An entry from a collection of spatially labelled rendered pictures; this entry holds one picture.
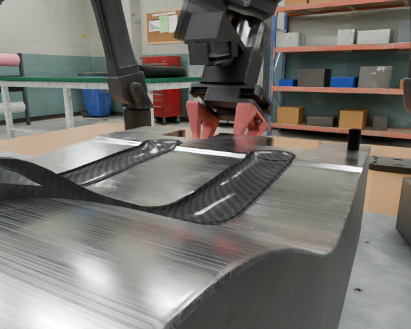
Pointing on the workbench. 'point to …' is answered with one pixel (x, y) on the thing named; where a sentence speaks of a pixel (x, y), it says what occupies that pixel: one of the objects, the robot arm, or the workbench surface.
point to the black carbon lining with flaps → (217, 211)
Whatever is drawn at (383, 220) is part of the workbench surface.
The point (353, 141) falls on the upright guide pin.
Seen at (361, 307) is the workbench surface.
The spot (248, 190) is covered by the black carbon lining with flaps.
